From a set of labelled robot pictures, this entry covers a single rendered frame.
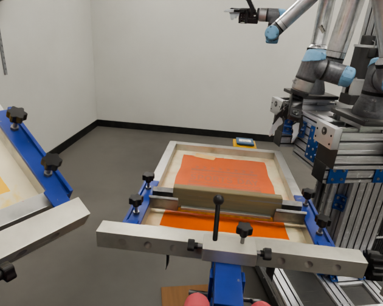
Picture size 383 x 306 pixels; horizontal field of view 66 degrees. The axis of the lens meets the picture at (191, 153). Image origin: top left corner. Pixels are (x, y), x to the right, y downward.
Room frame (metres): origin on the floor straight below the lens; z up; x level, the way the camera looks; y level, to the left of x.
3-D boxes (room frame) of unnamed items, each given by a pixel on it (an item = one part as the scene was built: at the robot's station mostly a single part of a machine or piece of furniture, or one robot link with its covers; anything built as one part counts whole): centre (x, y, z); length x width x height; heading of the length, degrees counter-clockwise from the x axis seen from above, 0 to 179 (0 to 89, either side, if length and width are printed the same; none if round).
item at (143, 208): (0.86, 0.15, 0.97); 0.30 x 0.05 x 0.07; 176
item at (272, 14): (1.93, -0.44, 1.65); 0.11 x 0.08 x 0.09; 74
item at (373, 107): (1.24, -0.75, 1.31); 0.15 x 0.15 x 0.10
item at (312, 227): (0.81, -0.40, 0.97); 0.30 x 0.05 x 0.07; 176
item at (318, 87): (1.73, -0.66, 1.31); 0.15 x 0.15 x 0.10
